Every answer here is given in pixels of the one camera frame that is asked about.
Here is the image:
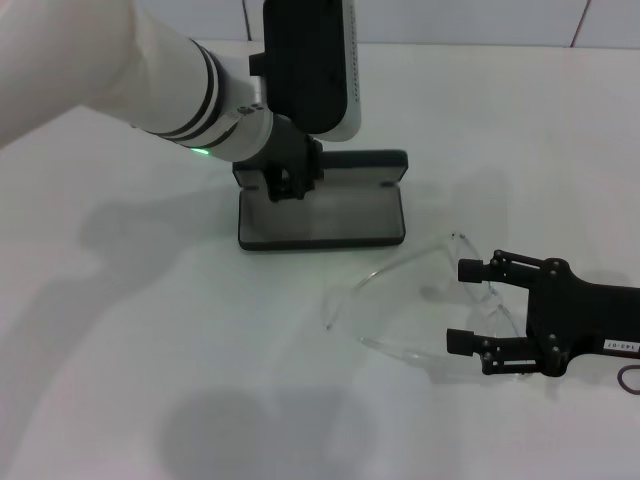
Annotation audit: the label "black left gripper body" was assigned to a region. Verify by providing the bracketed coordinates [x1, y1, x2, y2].
[233, 114, 325, 174]

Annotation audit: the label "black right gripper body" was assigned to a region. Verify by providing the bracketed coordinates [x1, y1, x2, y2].
[524, 258, 640, 378]

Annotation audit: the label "clear white glasses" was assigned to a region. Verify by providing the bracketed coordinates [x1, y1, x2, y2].
[322, 230, 527, 382]

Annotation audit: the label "black glasses case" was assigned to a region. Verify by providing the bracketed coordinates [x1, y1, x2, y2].
[233, 148, 409, 253]

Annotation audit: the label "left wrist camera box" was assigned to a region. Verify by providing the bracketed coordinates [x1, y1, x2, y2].
[248, 0, 363, 143]

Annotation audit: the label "dark right gripper cable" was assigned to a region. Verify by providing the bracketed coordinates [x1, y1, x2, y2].
[615, 364, 640, 395]

